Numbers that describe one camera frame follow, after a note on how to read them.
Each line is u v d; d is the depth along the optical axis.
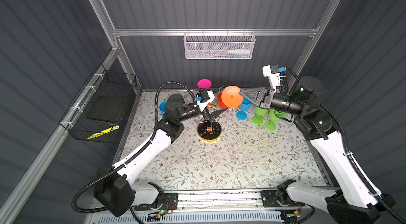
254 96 0.51
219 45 1.24
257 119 1.02
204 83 0.83
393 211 0.35
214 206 0.73
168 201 0.72
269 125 0.99
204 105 0.55
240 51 0.91
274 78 0.49
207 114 0.62
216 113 0.64
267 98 0.46
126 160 0.43
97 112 0.70
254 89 0.51
